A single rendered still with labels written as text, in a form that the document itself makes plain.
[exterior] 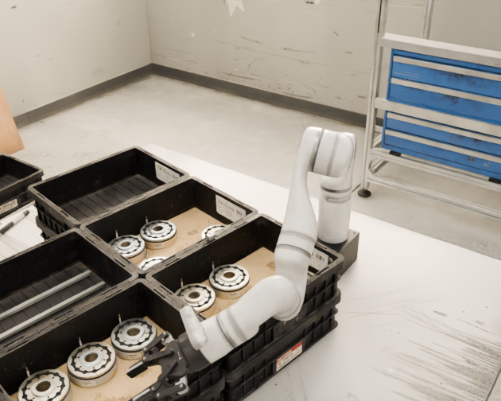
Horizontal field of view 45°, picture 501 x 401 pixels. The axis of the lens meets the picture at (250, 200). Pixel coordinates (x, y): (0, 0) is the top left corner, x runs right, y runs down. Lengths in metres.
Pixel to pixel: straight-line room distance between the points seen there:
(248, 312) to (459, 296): 0.85
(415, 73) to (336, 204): 1.62
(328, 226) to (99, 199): 0.74
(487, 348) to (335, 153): 0.72
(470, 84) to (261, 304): 2.22
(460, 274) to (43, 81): 3.63
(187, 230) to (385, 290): 0.60
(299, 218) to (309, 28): 3.38
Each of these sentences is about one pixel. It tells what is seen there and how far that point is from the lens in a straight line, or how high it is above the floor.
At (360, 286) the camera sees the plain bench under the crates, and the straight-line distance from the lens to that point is 1.78.
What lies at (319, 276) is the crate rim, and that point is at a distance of 1.43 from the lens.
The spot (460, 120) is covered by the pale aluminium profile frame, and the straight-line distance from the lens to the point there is 3.16.
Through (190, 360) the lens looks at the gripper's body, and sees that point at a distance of 1.13.
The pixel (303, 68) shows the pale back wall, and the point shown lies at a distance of 4.55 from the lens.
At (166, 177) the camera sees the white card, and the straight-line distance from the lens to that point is 1.95.
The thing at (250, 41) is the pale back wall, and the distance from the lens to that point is 4.77.
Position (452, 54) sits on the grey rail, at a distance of 3.09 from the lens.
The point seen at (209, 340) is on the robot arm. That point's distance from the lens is 1.11.
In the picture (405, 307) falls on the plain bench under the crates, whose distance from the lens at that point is 1.73.
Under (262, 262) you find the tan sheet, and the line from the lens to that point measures 1.63.
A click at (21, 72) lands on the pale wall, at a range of 4.69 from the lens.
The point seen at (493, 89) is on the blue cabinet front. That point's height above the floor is 0.77.
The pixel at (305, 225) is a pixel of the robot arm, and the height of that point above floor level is 1.19.
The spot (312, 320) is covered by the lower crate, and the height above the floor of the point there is 0.81.
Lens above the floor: 1.82
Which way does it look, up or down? 31 degrees down
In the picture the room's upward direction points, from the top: 1 degrees counter-clockwise
